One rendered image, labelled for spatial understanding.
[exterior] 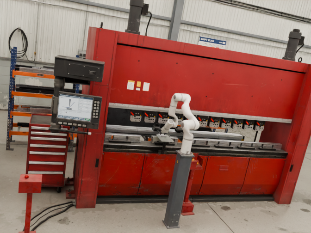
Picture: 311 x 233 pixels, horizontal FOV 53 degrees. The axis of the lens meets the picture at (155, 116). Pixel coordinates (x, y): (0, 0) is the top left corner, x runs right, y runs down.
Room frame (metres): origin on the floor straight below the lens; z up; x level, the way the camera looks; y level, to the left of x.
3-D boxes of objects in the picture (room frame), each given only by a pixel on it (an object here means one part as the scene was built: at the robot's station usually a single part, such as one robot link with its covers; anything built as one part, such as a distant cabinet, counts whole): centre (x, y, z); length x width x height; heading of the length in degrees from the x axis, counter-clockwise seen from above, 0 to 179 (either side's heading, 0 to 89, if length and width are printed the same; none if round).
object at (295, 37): (5.02, -1.94, 2.54); 0.33 x 0.25 x 0.47; 110
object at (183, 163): (3.62, -0.43, 0.50); 0.18 x 0.18 x 1.00; 22
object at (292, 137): (5.16, -2.21, 1.15); 0.85 x 0.25 x 2.30; 20
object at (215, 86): (4.44, -0.74, 1.74); 3.00 x 0.08 x 0.80; 110
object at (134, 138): (4.03, 0.39, 0.92); 0.50 x 0.06 x 0.10; 110
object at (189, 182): (4.06, -0.63, 0.39); 0.05 x 0.05 x 0.54; 25
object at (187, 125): (3.61, -0.41, 1.30); 0.19 x 0.12 x 0.24; 121
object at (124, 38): (4.44, -0.74, 2.23); 3.00 x 0.10 x 0.14; 110
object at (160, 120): (4.21, -0.11, 1.26); 0.15 x 0.09 x 0.17; 110
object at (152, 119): (4.14, 0.08, 1.26); 0.15 x 0.09 x 0.17; 110
